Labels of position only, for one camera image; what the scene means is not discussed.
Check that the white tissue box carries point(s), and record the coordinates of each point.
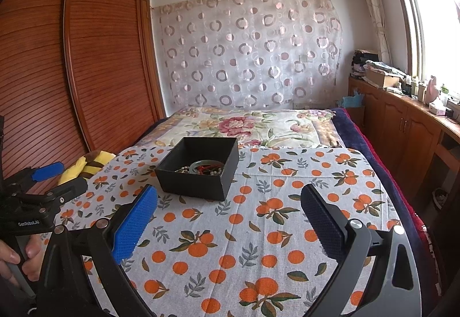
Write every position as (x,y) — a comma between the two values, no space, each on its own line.
(437,106)

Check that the cardboard box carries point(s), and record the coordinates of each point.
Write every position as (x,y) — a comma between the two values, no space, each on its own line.
(381,79)

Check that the pink figurine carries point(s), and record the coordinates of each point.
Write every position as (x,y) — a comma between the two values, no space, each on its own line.
(432,88)

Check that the heap of beaded jewelry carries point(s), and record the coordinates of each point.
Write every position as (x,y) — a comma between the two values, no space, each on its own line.
(183,169)

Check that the orange fruit print cloth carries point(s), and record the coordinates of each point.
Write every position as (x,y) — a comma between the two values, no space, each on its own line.
(251,230)

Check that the black jewelry box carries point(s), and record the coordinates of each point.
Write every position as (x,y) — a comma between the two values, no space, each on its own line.
(194,187)

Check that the wooden slatted wardrobe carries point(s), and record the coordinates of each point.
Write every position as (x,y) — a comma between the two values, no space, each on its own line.
(90,69)

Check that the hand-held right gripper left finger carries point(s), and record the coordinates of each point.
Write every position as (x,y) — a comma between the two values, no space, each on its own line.
(133,227)

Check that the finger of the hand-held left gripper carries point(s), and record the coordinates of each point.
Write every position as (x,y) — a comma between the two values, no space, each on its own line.
(68,190)
(46,171)

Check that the beige window drape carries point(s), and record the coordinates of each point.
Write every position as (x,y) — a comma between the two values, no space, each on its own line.
(373,7)

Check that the wooden low cabinet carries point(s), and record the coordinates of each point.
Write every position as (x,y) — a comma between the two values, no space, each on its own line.
(395,123)

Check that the stack of dark clothes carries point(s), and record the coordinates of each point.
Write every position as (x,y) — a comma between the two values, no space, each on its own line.
(361,63)

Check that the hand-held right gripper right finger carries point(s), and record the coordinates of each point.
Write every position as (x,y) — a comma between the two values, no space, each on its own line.
(323,223)

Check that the person's left hand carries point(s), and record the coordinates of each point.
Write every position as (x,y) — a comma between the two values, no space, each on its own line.
(34,254)

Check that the floral quilt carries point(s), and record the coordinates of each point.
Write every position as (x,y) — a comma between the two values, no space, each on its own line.
(233,126)

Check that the yellow plush toy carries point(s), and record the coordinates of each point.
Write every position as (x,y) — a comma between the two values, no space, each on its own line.
(90,162)

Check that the folded light cloths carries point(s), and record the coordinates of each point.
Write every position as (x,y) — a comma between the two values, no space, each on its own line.
(382,67)

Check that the maroon blanket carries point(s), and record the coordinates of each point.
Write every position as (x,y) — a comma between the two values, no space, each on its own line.
(413,202)

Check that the teal paper bag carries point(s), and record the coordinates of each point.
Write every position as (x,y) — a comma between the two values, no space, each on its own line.
(354,101)

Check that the dark blue blanket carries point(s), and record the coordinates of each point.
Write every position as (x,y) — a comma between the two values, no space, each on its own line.
(359,137)

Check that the green jade bangle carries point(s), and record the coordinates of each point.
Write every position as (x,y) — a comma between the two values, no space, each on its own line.
(201,161)

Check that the small bowl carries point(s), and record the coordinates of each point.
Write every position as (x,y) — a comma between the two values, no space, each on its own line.
(440,198)

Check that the window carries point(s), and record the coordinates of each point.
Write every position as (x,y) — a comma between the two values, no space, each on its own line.
(431,15)

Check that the circle pattern sheer curtain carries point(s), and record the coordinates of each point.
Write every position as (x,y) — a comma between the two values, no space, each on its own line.
(251,51)

